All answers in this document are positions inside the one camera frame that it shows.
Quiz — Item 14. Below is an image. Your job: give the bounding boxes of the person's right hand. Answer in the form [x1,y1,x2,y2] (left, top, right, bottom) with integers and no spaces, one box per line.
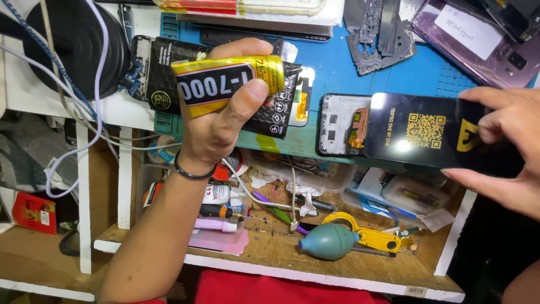
[440,86,540,221]

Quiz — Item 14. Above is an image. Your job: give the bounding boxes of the person's left hand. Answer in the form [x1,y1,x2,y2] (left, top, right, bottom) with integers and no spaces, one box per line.
[175,38,275,176]

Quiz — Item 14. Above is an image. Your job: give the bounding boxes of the yellow black glue tube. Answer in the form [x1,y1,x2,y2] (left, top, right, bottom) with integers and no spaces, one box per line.
[171,55,303,119]

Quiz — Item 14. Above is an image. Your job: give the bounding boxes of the black phone display screen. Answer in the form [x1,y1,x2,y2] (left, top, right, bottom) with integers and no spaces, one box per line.
[364,92,525,179]

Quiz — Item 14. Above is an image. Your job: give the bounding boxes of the red white spool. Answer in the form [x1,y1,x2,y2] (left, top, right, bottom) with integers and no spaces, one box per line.
[210,148,250,183]

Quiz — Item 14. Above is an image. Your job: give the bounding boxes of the black wrist band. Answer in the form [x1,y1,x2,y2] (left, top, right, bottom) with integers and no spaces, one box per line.
[174,149,218,180]

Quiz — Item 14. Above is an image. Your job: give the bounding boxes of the tape roll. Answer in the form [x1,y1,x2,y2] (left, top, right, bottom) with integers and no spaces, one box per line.
[147,134,183,165]

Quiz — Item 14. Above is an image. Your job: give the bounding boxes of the white red glue tube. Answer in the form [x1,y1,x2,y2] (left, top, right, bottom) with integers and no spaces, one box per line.
[202,183,246,206]

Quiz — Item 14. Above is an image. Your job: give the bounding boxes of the orange black screwdriver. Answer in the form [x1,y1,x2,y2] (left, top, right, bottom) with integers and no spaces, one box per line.
[198,203,271,223]

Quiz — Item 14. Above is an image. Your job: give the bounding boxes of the pink tube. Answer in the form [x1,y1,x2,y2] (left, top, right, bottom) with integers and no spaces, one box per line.
[193,217,239,233]

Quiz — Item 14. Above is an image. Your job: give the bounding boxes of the purple phone with white note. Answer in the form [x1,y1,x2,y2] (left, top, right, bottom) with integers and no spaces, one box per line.
[411,0,540,90]

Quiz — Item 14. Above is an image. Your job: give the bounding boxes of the purple green pry tool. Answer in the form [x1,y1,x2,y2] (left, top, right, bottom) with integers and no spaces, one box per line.
[252,190,311,236]

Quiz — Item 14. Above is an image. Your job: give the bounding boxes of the clear plastic container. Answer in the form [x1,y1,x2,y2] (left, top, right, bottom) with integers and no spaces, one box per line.
[248,151,360,194]

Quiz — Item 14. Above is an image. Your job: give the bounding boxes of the pink plastic sheet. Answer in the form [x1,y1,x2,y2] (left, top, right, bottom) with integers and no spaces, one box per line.
[188,228,250,256]

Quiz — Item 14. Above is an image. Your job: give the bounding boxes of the clear bags with parts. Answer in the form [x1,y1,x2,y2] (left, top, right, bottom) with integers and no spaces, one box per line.
[341,166,457,231]

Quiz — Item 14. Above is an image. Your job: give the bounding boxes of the dark phone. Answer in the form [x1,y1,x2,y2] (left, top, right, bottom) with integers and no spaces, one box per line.
[199,27,332,44]

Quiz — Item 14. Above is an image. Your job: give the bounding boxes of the person's knee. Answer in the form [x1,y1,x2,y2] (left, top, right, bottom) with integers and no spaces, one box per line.
[501,259,540,304]

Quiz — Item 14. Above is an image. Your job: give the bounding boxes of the blue work mat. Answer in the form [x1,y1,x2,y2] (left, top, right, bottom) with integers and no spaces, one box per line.
[154,13,540,166]

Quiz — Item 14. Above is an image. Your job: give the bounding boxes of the black round base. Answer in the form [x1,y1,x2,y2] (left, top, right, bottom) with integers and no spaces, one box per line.
[22,0,131,101]

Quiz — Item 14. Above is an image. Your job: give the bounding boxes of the teal rubber air blower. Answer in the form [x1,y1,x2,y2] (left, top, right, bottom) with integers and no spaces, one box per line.
[298,222,360,261]

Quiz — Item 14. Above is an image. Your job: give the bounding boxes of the person's red clothing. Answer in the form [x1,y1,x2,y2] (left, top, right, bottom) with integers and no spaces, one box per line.
[193,269,391,304]

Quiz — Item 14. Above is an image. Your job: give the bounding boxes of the yellow screen opening tool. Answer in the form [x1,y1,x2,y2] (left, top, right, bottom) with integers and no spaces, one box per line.
[321,211,417,254]

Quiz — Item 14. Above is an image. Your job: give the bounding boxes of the red packet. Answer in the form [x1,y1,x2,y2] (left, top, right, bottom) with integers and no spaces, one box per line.
[11,190,58,236]

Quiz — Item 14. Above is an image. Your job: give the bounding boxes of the phone frame with circuit board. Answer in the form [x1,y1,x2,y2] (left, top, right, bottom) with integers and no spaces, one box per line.
[117,35,154,102]

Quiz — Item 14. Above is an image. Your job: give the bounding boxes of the white cable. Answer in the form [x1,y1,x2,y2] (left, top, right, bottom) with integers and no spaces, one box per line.
[0,0,184,199]

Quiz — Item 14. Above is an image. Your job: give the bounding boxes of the open phone frame with flex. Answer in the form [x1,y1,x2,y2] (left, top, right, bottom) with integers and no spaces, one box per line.
[316,93,376,158]

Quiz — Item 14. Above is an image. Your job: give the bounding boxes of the blue braided cable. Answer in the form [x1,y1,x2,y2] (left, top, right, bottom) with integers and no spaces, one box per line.
[0,0,100,123]

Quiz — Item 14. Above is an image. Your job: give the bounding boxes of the grey phone mid frame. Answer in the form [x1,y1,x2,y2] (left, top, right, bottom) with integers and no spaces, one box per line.
[343,0,418,77]

